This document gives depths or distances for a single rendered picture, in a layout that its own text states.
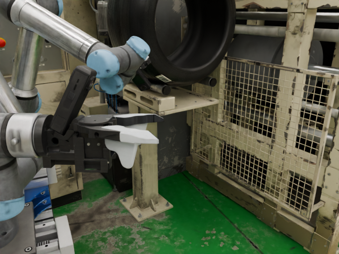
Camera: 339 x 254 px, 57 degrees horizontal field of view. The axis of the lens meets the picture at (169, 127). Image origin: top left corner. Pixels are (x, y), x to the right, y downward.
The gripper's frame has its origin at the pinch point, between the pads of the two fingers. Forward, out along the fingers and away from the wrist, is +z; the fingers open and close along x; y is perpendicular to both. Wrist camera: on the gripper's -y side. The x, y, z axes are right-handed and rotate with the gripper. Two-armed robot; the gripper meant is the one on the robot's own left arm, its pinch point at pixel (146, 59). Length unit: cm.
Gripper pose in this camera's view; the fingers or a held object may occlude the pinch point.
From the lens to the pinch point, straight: 130.9
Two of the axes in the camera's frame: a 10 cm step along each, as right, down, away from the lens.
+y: -3.6, -8.6, -3.7
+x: -9.0, 2.2, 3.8
